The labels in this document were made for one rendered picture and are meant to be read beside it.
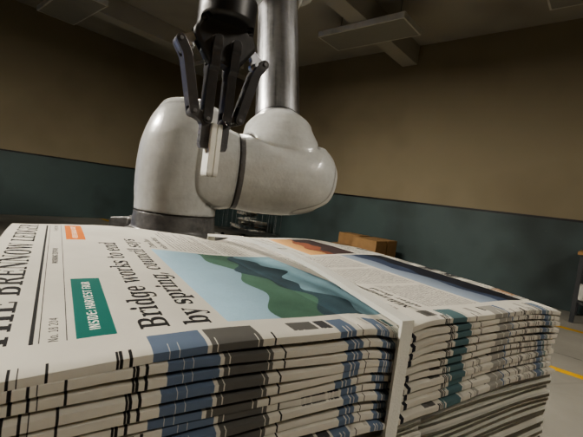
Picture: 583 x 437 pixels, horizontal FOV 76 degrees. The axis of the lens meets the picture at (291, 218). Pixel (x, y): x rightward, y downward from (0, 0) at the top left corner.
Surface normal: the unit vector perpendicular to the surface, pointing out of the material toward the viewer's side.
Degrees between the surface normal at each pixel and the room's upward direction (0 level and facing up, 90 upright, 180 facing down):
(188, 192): 93
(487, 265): 90
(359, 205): 90
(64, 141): 90
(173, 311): 3
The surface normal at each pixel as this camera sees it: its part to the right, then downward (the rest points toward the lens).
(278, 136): 0.25, -0.43
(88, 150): 0.75, 0.14
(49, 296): 0.14, -0.99
